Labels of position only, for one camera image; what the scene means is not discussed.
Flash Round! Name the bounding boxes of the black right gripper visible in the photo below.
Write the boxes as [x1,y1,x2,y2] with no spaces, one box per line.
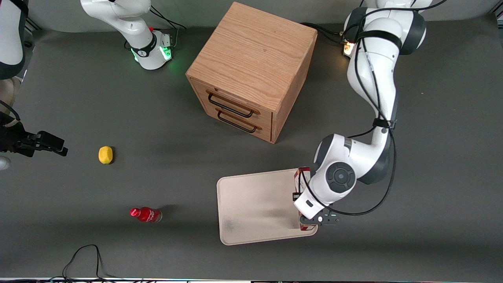
[0,112,68,158]

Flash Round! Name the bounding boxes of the red cookie box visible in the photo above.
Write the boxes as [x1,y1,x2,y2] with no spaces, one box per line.
[292,167,318,232]

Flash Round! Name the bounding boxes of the beige rectangular tray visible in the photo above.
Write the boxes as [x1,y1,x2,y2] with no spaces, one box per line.
[217,168,318,246]

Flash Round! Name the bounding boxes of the yellow lemon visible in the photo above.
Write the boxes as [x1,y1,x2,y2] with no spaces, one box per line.
[98,146,114,165]

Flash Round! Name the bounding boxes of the wooden drawer front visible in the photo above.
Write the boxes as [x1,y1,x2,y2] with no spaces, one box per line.
[198,103,273,143]
[191,79,274,123]

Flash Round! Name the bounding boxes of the red plastic bottle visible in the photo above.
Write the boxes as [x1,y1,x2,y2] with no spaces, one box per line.
[130,207,163,224]

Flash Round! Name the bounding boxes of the wooden drawer cabinet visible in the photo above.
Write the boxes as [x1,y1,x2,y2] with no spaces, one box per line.
[185,2,318,144]

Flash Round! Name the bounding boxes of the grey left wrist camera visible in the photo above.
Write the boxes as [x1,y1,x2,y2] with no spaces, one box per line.
[317,213,340,226]

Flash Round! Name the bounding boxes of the black metal drawer handle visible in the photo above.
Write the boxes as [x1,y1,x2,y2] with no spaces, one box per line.
[206,90,261,118]
[215,108,263,134]

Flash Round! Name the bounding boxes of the black looped table cable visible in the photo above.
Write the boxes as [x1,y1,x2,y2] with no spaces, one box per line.
[62,244,114,282]

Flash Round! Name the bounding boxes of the black right arm base cable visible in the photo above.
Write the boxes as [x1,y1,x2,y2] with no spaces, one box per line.
[149,5,187,50]

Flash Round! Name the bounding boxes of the black arm base cable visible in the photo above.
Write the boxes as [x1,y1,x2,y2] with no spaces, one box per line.
[300,22,348,44]
[149,5,187,50]

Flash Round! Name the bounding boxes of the black left arm base cable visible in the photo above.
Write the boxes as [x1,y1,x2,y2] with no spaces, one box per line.
[300,22,348,44]

